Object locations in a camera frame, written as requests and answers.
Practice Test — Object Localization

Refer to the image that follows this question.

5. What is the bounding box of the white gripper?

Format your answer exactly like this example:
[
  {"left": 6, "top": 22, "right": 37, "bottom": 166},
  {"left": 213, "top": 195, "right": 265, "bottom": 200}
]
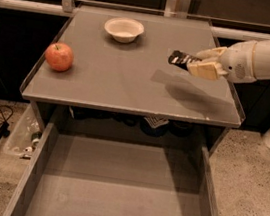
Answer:
[{"left": 187, "top": 40, "right": 257, "bottom": 84}]

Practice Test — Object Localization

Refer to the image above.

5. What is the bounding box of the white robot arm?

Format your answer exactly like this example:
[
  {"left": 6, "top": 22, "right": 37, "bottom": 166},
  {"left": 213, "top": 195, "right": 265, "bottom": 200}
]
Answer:
[{"left": 187, "top": 40, "right": 270, "bottom": 84}]

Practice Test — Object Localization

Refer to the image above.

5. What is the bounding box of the black rxbar chocolate wrapper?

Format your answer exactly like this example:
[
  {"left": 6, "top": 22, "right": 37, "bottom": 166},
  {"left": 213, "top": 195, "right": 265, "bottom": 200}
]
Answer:
[{"left": 168, "top": 50, "right": 199, "bottom": 70}]

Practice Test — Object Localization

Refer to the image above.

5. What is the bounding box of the grey cabinet counter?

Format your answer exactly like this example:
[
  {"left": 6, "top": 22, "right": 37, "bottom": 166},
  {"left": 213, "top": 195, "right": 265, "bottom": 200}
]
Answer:
[{"left": 21, "top": 5, "right": 244, "bottom": 128}]

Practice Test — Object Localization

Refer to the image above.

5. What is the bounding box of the open grey top drawer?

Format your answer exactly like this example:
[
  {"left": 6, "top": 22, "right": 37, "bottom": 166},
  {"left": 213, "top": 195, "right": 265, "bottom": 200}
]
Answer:
[{"left": 3, "top": 124, "right": 217, "bottom": 216}]

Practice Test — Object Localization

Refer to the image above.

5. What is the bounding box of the white paper bowl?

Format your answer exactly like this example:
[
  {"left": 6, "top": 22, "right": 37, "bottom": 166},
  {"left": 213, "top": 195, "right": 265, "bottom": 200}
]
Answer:
[{"left": 104, "top": 17, "right": 145, "bottom": 44}]

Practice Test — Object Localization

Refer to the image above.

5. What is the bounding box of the red apple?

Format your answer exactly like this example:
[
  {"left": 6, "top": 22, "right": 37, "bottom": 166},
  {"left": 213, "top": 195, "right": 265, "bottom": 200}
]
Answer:
[{"left": 44, "top": 42, "right": 74, "bottom": 72}]

